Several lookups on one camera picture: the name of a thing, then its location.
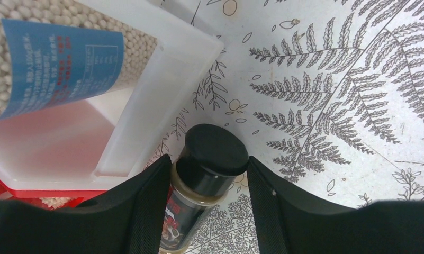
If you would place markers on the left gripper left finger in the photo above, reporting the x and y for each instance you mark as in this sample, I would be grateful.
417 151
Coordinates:
125 219

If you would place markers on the right clear plastic bin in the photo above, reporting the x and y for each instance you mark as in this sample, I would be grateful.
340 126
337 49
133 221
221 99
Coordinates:
109 137

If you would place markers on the floral table mat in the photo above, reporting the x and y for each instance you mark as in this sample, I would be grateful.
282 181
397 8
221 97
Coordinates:
329 95

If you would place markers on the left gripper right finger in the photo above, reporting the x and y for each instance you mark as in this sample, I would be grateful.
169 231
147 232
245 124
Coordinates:
289 219

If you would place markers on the small dark spice bottle front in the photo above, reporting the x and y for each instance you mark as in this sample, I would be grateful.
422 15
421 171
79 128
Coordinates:
212 157

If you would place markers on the red plastic bin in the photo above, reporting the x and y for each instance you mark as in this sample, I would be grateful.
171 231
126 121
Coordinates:
49 189

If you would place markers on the blue-label shaker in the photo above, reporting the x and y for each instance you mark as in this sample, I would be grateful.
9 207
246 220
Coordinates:
58 52

